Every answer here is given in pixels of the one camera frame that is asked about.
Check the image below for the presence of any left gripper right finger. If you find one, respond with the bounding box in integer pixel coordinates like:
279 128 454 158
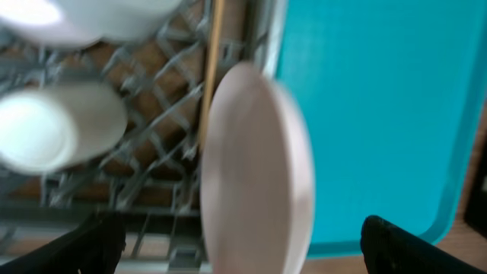
360 215 486 274

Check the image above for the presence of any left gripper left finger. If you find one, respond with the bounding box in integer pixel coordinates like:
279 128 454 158
1 213 126 274

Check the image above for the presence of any white cup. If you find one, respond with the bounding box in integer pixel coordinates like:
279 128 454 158
1 81 128 175

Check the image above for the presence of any large white plate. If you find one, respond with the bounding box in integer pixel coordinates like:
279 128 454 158
200 62 315 274

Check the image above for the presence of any grey bowl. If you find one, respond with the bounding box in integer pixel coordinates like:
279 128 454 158
56 0 183 42

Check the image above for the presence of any small pink plate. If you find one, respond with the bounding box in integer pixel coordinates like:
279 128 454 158
1 0 101 48

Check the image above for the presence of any grey plastic dish rack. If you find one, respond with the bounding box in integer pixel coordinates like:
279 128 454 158
1 0 283 273

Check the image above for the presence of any black tray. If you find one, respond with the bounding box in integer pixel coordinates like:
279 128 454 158
463 151 487 239

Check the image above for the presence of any teal serving tray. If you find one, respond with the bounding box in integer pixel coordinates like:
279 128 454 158
275 0 486 259

